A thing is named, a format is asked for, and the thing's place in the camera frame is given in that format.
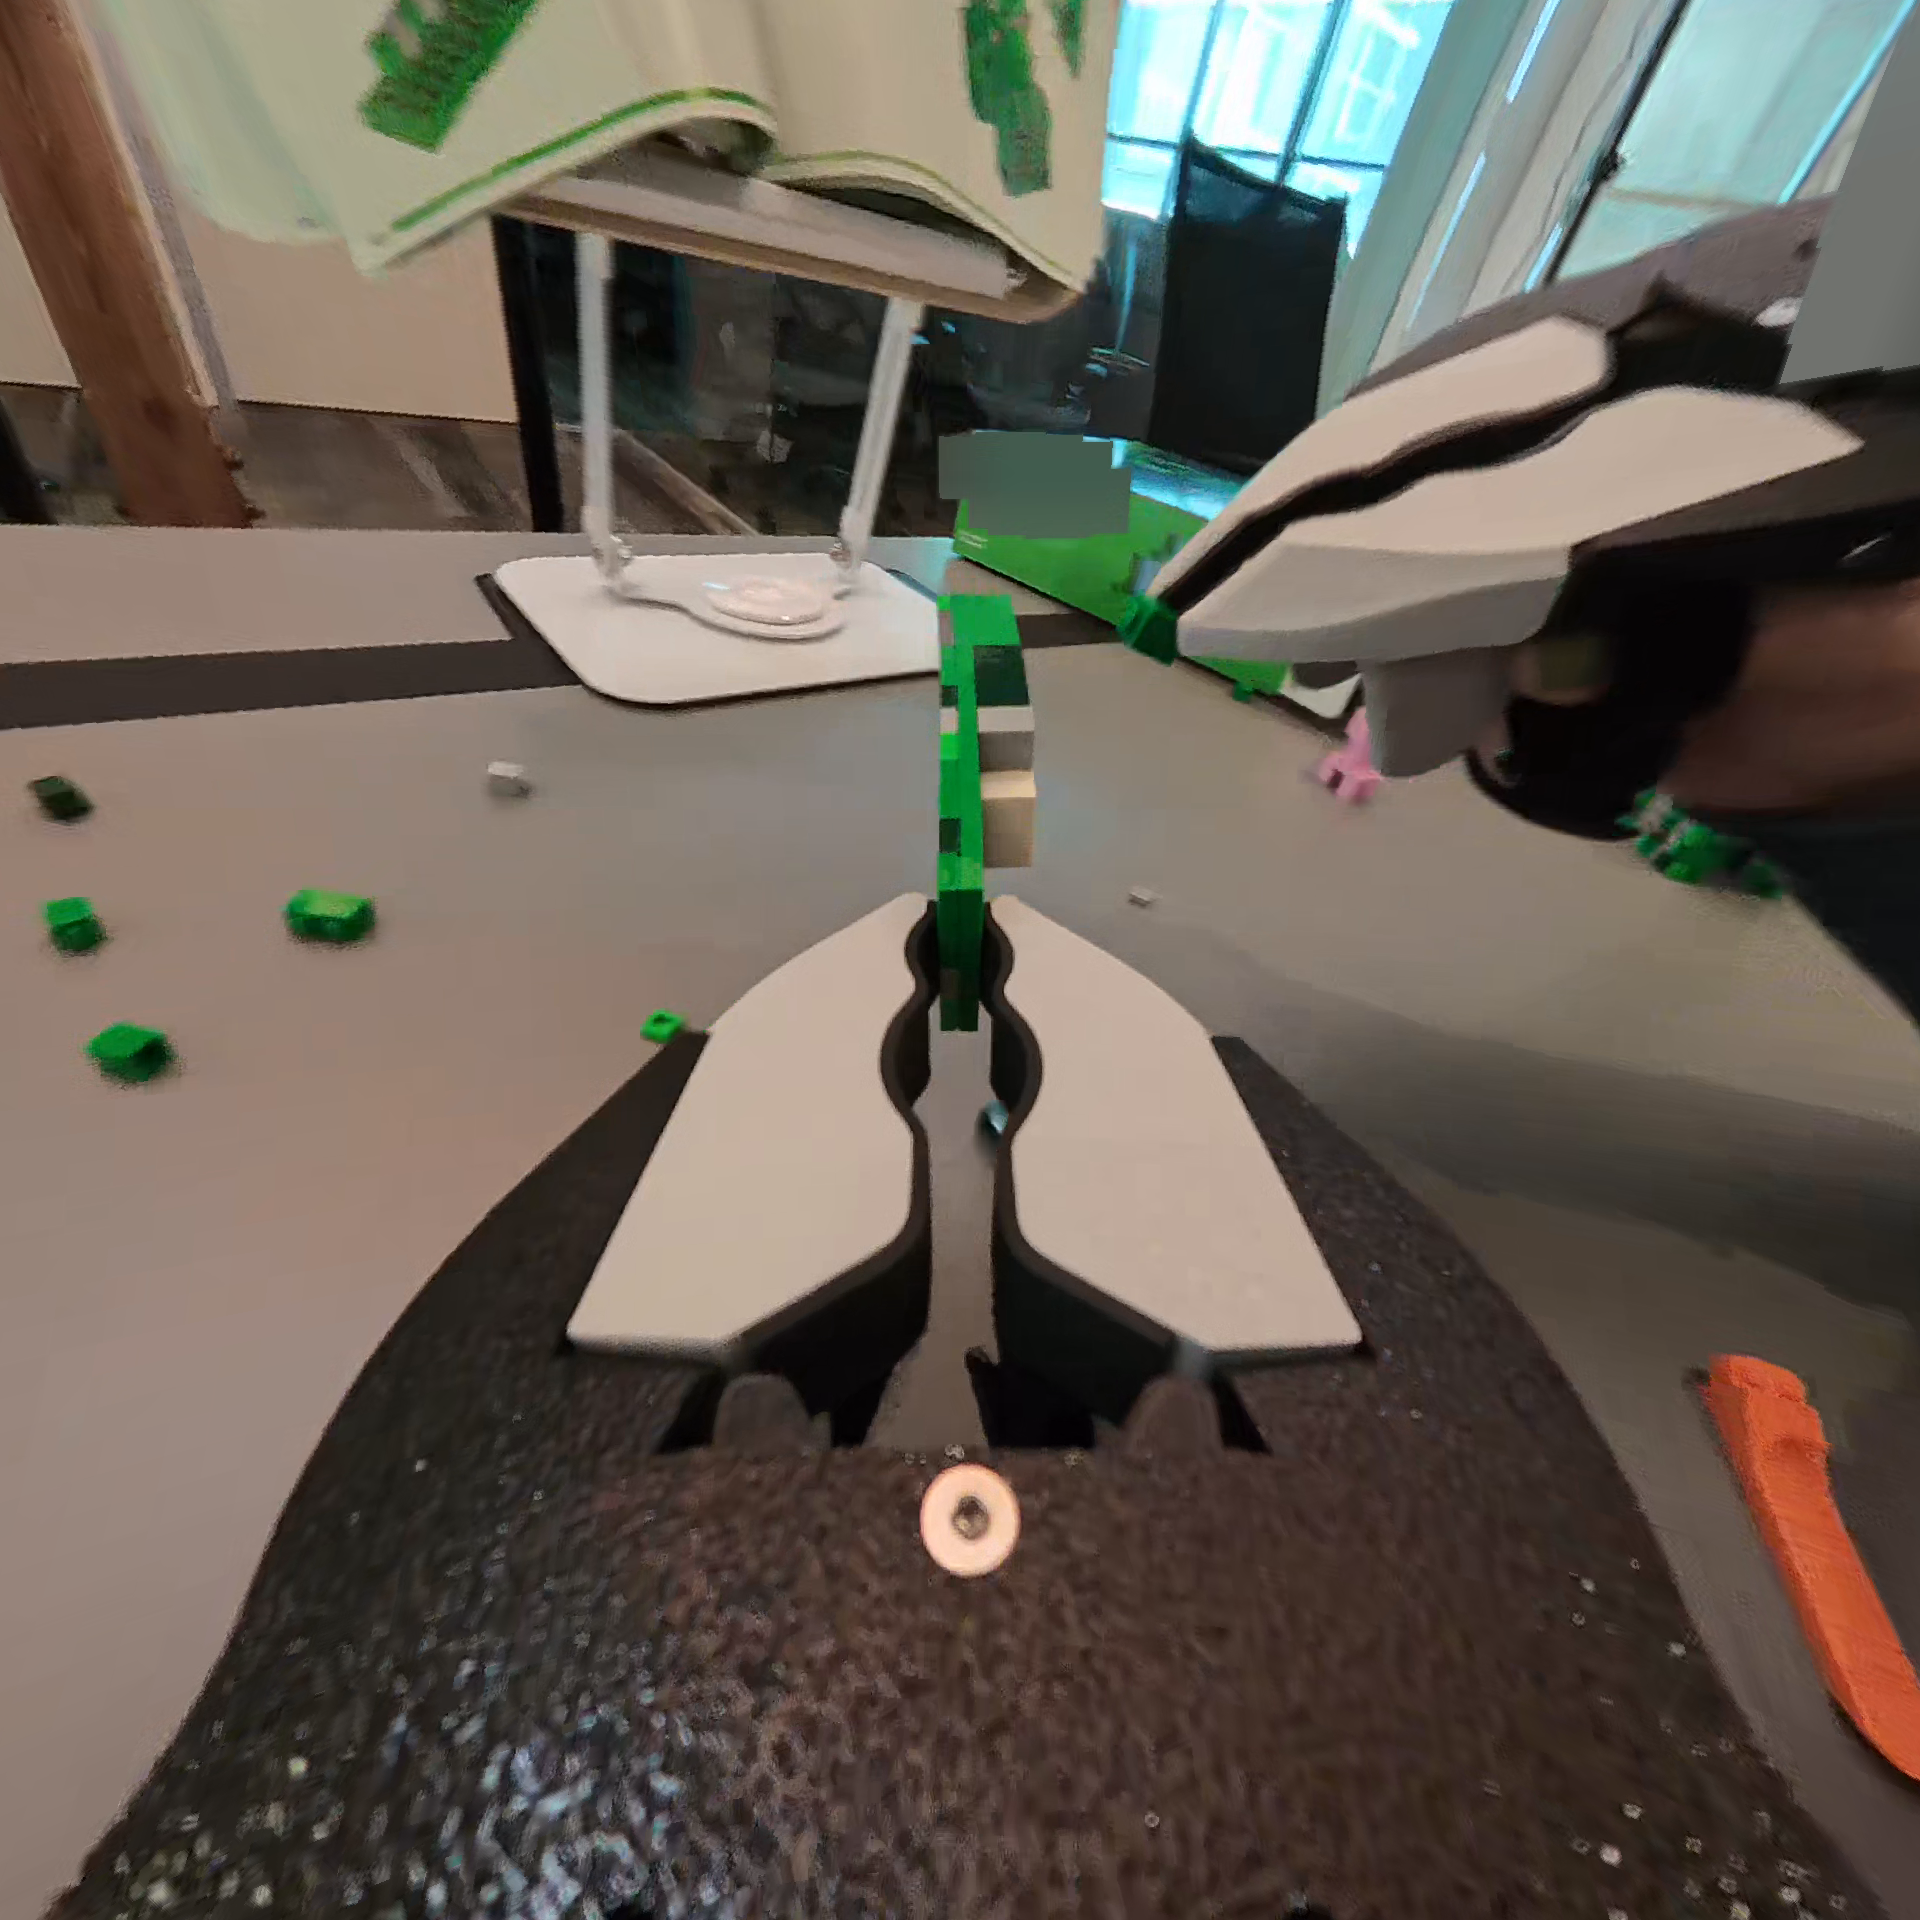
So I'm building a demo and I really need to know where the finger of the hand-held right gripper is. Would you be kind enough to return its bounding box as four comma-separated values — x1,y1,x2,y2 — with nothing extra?
1149,314,1619,608
1174,383,1866,664

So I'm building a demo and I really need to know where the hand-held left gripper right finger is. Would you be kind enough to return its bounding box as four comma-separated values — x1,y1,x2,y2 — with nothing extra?
982,892,1368,1425

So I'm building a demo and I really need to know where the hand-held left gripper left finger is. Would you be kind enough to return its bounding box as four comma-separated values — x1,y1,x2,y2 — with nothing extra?
569,891,939,1422

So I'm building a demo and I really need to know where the green and white brick assembly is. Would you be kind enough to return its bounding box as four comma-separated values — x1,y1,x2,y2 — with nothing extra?
936,595,1042,1037

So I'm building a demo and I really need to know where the grey desk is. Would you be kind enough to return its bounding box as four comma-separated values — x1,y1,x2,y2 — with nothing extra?
0,524,1920,1920

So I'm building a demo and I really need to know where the person's right hand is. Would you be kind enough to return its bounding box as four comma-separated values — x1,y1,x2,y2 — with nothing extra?
1662,590,1920,824

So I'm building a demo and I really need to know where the black chair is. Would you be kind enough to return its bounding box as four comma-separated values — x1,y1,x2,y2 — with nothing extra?
1150,139,1351,470

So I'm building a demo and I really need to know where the window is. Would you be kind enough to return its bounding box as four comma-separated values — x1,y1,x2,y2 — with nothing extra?
1107,0,1449,197

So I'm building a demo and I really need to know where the green brick pile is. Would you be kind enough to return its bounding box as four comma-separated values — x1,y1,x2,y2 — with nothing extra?
1619,785,1789,901

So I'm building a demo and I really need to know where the white book stand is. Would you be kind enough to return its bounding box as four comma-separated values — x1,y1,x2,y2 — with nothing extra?
492,141,1087,707

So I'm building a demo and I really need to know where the black tape strip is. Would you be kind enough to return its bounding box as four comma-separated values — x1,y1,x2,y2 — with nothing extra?
0,635,588,729

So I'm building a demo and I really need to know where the orange brick separator tool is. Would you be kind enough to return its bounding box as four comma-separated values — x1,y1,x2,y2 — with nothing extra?
1696,1352,1920,1790

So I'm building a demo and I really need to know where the green printed instruction booklet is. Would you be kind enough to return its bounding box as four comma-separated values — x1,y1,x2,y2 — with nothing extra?
88,0,1122,324

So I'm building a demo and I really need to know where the green brick base plate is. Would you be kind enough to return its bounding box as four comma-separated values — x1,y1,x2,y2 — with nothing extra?
952,491,1303,703

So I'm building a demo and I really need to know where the wooden post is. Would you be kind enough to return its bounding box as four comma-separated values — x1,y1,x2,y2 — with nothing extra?
0,0,255,530

